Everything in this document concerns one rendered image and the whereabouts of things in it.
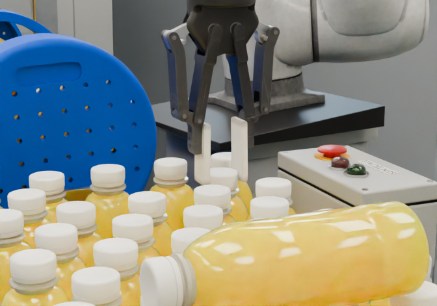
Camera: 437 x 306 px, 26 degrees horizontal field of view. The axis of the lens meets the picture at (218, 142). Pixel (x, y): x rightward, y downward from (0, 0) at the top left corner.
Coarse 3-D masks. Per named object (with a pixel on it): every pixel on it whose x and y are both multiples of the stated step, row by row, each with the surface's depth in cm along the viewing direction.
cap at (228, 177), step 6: (210, 168) 108; (216, 168) 108; (222, 168) 108; (228, 168) 108; (210, 174) 105; (216, 174) 105; (222, 174) 106; (228, 174) 105; (234, 174) 106; (210, 180) 105; (216, 180) 105; (222, 180) 105; (228, 180) 105; (234, 180) 106; (228, 186) 105; (234, 186) 106
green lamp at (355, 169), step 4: (352, 164) 107; (356, 164) 107; (360, 164) 107; (348, 168) 107; (352, 168) 106; (356, 168) 106; (360, 168) 106; (364, 168) 107; (348, 172) 107; (352, 172) 106; (356, 172) 106; (360, 172) 106; (364, 172) 107
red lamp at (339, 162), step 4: (332, 160) 110; (336, 160) 110; (340, 160) 110; (344, 160) 110; (348, 160) 110; (332, 164) 110; (336, 164) 110; (340, 164) 109; (344, 164) 109; (348, 164) 110
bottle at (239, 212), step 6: (234, 192) 106; (234, 198) 107; (240, 198) 107; (234, 204) 106; (240, 204) 106; (234, 210) 105; (240, 210) 106; (246, 210) 107; (234, 216) 105; (240, 216) 106; (246, 216) 107
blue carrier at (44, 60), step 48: (0, 48) 121; (48, 48) 120; (96, 48) 123; (0, 96) 119; (48, 96) 122; (96, 96) 124; (144, 96) 127; (0, 144) 121; (48, 144) 123; (96, 144) 126; (144, 144) 128; (0, 192) 122
